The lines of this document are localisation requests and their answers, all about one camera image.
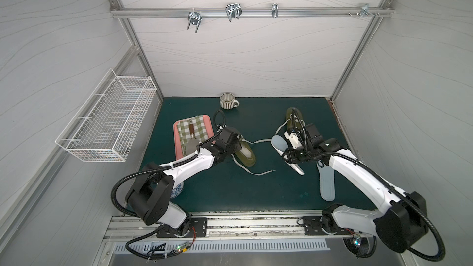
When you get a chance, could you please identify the ribbed ceramic mug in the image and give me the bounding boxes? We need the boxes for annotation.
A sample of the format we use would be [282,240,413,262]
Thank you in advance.
[220,92,240,110]

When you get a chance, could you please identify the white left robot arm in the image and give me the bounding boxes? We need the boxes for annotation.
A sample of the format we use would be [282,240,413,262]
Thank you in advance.
[110,126,241,236]

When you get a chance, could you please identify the brown handled spatula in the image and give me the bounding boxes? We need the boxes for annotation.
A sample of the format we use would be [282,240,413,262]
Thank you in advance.
[185,120,199,155]

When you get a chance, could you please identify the right black cable coil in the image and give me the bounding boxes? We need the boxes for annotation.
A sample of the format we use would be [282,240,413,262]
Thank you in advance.
[342,234,378,259]

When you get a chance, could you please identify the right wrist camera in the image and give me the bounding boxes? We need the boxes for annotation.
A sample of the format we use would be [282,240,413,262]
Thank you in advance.
[284,130,303,150]

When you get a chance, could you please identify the metal hook clamp middle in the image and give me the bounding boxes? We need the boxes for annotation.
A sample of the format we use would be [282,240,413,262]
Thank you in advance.
[225,3,242,22]

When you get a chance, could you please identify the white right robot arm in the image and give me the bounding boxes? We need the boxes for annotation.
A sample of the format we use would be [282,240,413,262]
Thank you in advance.
[271,107,446,262]

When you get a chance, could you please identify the metal hook small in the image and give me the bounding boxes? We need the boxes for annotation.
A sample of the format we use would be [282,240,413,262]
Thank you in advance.
[272,3,279,18]

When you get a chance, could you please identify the pink tray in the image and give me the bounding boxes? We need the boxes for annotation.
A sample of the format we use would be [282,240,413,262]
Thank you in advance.
[173,114,215,161]

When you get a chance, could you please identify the metal hook clamp left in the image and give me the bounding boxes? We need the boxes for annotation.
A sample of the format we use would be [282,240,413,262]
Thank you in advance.
[187,11,202,33]

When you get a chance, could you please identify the green checkered cloth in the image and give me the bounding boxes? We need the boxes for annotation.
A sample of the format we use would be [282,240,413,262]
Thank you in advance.
[176,115,211,156]

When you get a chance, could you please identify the metal hook clamp right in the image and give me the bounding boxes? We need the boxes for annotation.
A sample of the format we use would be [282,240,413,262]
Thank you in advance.
[347,4,380,18]

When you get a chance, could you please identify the aluminium top rail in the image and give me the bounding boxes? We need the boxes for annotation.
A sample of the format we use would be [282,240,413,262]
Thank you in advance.
[111,6,395,18]

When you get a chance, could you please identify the left black cable bundle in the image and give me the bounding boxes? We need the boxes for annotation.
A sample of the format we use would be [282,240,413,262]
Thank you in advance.
[124,225,197,261]

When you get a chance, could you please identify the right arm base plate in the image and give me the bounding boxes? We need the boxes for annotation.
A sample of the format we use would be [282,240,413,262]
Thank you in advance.
[296,216,352,236]

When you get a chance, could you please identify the blue white patterned bowl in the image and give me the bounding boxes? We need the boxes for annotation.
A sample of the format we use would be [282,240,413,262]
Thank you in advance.
[171,182,184,199]

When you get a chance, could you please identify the white wire basket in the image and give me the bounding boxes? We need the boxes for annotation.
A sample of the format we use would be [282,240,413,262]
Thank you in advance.
[55,69,157,163]

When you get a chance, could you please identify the olive green shoe white laces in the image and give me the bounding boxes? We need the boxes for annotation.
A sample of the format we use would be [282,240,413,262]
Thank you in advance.
[232,137,274,176]

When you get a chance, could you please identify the light blue insole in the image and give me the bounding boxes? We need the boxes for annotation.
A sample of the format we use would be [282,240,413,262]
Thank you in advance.
[270,135,305,176]
[317,160,335,202]

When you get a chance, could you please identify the white slotted vent strip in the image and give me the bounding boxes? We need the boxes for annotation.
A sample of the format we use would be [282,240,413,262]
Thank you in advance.
[130,238,330,254]

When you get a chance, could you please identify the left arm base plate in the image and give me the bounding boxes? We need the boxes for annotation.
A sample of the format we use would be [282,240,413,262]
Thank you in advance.
[156,217,208,238]

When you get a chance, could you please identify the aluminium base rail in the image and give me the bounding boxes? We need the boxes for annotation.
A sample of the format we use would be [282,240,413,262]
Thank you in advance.
[103,210,376,242]

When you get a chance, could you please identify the metal hook clamp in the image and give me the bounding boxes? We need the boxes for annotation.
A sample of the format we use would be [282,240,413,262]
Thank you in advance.
[347,4,380,18]
[225,3,242,22]
[187,11,202,33]

